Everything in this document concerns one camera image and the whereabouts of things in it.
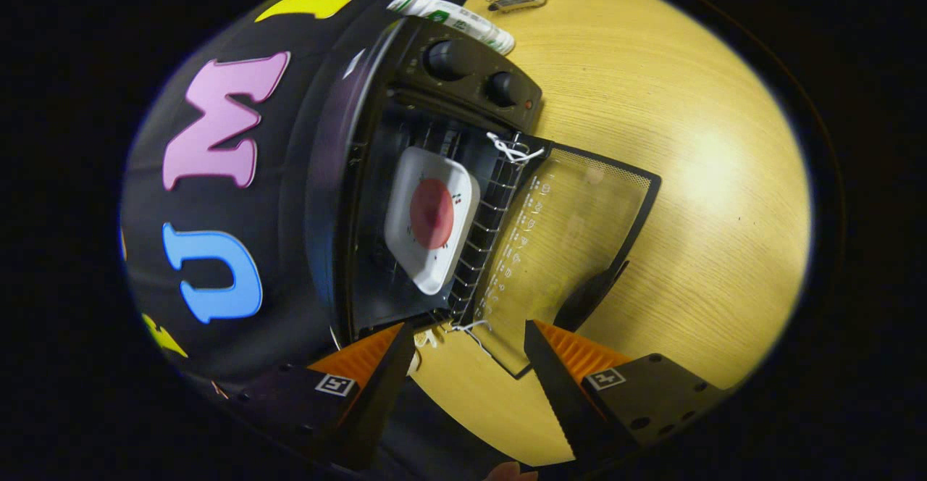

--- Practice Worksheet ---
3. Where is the white square plate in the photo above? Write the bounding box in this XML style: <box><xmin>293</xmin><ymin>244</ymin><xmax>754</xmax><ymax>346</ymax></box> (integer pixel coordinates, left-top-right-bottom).
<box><xmin>383</xmin><ymin>146</ymin><xmax>482</xmax><ymax>296</ymax></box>

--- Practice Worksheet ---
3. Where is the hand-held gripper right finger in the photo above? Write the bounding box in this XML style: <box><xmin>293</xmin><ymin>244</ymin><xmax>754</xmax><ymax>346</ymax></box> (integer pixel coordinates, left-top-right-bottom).
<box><xmin>522</xmin><ymin>319</ymin><xmax>729</xmax><ymax>464</ymax></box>

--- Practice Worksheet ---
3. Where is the pink round food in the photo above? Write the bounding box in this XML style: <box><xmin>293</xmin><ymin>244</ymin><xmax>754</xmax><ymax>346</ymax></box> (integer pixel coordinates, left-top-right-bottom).
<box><xmin>409</xmin><ymin>177</ymin><xmax>456</xmax><ymax>251</ymax></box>

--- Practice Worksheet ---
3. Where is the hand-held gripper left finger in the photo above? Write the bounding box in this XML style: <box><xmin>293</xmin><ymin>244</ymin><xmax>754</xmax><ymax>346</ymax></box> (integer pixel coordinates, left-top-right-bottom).
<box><xmin>238</xmin><ymin>322</ymin><xmax>418</xmax><ymax>471</ymax></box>

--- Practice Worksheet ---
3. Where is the black toaster oven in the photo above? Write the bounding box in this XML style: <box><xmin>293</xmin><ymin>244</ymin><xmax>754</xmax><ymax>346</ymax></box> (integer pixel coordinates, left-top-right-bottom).
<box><xmin>303</xmin><ymin>15</ymin><xmax>663</xmax><ymax>381</ymax></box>

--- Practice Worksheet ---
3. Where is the white bottle green label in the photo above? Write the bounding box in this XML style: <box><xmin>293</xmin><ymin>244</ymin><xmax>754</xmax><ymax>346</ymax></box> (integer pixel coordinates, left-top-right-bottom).
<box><xmin>387</xmin><ymin>0</ymin><xmax>516</xmax><ymax>57</ymax></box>

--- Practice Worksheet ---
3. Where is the white string tie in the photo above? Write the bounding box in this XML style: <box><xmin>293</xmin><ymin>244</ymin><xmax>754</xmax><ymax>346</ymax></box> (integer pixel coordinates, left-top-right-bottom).
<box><xmin>440</xmin><ymin>319</ymin><xmax>495</xmax><ymax>340</ymax></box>
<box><xmin>486</xmin><ymin>131</ymin><xmax>545</xmax><ymax>165</ymax></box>

